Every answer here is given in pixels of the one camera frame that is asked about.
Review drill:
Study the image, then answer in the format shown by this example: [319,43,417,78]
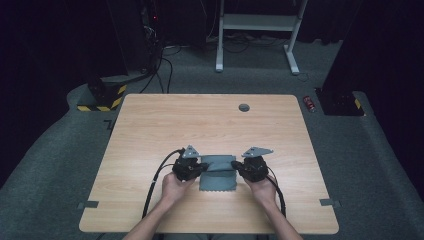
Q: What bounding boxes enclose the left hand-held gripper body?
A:
[171,144,205,183]

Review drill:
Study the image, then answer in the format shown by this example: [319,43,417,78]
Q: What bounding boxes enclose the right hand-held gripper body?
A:
[237,146,275,184]

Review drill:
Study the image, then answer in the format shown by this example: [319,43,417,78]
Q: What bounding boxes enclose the grey cloth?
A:
[198,154,239,193]

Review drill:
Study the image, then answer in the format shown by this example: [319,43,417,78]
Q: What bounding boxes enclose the person's left hand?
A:
[161,172,198,207]

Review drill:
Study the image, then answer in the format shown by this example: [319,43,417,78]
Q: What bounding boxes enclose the person's right hand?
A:
[243,174,278,208]

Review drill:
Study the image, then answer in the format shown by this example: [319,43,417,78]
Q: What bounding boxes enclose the red can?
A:
[302,95,317,114]

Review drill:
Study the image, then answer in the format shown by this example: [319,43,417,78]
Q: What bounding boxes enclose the black stand base yellow tape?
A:
[314,87,366,117]

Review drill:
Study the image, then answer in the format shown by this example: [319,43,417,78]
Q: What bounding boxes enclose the black yellow striped stand base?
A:
[76,75,129,113]

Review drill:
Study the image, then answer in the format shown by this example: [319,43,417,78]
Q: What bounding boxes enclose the black computer tower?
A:
[139,0,165,74]

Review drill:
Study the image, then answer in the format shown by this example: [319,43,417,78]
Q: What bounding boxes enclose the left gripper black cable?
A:
[141,148,185,220]

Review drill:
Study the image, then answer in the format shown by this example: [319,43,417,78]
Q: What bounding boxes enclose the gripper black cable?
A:
[141,148,185,220]
[264,165,287,218]

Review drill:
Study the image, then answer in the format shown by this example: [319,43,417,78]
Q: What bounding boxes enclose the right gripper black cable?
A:
[264,165,287,218]

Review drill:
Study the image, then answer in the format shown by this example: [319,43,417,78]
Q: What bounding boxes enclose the black floor cables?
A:
[139,46,183,95]

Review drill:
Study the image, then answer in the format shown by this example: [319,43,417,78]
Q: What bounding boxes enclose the white metal stand frame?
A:
[214,0,309,76]

